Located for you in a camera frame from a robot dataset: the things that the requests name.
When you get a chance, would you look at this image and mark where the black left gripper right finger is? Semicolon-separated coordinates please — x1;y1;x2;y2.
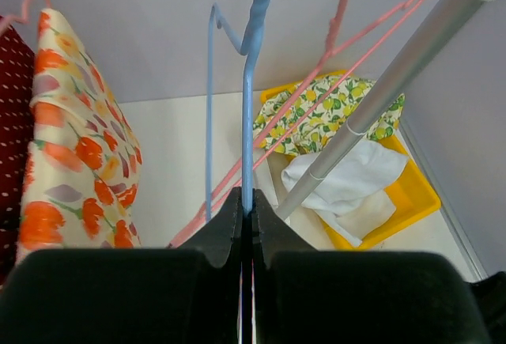
251;189;316;269

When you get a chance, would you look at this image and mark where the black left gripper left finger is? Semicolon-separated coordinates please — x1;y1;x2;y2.
177;187;242;268

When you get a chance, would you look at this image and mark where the white skirt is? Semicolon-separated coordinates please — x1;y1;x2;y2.
301;139;409;248

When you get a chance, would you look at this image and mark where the lemon print skirt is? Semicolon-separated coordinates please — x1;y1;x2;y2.
253;71;405;157

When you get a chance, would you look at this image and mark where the orange floral skirt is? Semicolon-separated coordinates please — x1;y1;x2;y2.
17;9;142;260

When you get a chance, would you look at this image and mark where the blue wire hanger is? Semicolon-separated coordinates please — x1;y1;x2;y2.
205;0;270;222

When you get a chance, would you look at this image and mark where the red polka dot skirt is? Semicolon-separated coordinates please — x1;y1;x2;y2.
1;27;34;282

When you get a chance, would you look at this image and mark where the pink wire hanger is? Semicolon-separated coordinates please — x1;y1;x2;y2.
169;0;425;248
0;0;52;36

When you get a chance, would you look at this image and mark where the yellow plastic tray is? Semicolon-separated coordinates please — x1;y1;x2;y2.
260;70;441;251

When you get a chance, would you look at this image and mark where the white and silver clothes rack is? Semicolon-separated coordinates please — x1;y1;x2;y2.
276;0;494;219

